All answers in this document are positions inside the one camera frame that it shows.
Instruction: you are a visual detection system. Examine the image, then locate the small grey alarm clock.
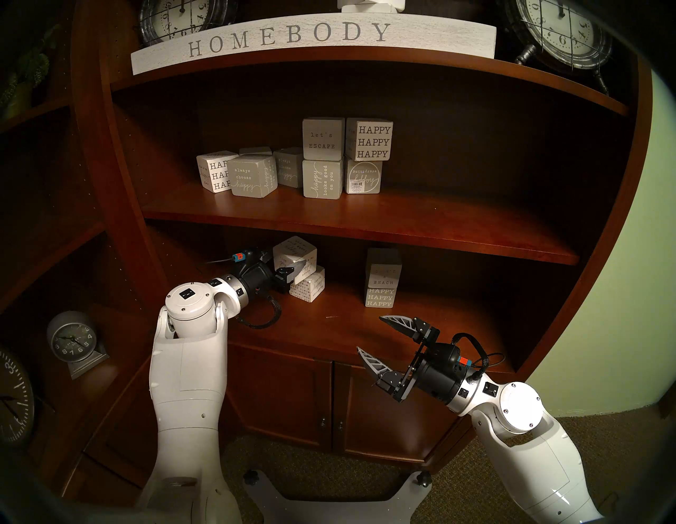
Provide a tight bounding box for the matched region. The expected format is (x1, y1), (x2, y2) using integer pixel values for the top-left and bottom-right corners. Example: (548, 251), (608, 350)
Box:
(46, 311), (110, 380)

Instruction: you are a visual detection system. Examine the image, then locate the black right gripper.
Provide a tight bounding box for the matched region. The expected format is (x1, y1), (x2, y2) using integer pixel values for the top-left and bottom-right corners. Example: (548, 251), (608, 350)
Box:
(356, 315), (472, 408)

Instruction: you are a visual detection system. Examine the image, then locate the white find joy cube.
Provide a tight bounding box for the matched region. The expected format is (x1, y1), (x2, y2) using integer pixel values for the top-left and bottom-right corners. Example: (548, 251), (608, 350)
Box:
(273, 236), (317, 275)

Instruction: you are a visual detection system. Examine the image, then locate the cherry wood side shelf unit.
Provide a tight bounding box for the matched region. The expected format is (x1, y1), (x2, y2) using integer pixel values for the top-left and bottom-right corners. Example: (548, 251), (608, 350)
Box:
(0, 0), (175, 524)

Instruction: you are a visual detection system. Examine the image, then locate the cherry wood bookcase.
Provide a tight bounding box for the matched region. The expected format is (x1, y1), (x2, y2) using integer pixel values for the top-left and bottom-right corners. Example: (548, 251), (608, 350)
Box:
(71, 0), (655, 476)

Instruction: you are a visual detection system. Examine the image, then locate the grey happy looks good cube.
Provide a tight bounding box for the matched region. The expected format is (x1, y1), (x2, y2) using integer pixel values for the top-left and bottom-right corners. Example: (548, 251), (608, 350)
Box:
(302, 159), (345, 200)

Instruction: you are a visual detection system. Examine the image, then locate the grey life's a beach cube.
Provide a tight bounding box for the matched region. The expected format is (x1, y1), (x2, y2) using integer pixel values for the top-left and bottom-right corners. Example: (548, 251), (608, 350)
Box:
(365, 248), (402, 289)

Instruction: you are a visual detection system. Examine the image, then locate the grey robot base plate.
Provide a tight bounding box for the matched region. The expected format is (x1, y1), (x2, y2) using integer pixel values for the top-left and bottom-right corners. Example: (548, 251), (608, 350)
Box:
(242, 470), (434, 524)

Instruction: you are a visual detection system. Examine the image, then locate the large round brown clock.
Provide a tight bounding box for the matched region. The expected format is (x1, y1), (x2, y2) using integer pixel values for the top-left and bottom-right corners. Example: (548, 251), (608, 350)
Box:
(0, 346), (36, 447)

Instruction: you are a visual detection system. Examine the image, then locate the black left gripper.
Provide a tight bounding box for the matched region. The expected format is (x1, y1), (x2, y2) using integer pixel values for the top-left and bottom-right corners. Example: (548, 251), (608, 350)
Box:
(239, 251), (314, 305)

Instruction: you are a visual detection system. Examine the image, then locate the white cube with barcode sticker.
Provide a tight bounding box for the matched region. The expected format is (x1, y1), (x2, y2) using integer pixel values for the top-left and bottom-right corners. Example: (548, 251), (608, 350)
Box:
(344, 156), (383, 195)

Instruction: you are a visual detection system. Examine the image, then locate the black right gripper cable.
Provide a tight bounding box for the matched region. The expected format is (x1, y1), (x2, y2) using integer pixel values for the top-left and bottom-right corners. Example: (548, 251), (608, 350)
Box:
(452, 333), (505, 381)

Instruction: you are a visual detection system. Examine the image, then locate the grey let's escape cube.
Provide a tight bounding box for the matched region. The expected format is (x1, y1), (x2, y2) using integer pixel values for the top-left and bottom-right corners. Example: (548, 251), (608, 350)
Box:
(302, 117), (346, 161)

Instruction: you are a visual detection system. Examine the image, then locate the green artificial plant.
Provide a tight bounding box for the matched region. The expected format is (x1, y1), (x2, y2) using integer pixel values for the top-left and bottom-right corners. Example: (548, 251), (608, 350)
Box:
(0, 26), (59, 117)

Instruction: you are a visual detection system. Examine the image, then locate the grey always choose happy cube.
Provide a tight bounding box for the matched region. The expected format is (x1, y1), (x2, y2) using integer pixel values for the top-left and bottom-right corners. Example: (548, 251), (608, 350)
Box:
(273, 147), (305, 189)
(227, 155), (278, 198)

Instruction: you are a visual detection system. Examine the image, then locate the white homebody wooden sign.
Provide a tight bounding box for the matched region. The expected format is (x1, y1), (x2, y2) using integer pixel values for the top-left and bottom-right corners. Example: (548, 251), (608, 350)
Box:
(131, 15), (497, 76)

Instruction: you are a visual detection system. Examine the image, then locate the caged metal clock with feet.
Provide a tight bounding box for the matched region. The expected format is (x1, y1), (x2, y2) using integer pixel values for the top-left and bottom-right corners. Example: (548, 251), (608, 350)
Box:
(502, 0), (616, 96)

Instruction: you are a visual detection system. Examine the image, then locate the wooden cabinet door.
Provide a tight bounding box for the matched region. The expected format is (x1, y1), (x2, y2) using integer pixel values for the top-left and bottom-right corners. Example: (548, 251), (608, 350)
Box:
(334, 362), (476, 465)
(224, 343), (334, 452)

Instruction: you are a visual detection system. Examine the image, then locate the white framed happy happy cube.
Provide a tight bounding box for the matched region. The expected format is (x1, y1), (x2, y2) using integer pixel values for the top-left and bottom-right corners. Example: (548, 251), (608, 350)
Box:
(345, 118), (393, 162)

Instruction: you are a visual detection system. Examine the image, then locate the white happy place patterned cube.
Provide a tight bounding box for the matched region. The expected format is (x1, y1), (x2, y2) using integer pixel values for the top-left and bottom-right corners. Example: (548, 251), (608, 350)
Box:
(289, 266), (325, 303)

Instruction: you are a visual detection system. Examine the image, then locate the white decor piece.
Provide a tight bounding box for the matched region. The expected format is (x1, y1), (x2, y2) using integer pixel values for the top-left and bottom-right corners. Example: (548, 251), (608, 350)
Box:
(337, 0), (407, 14)

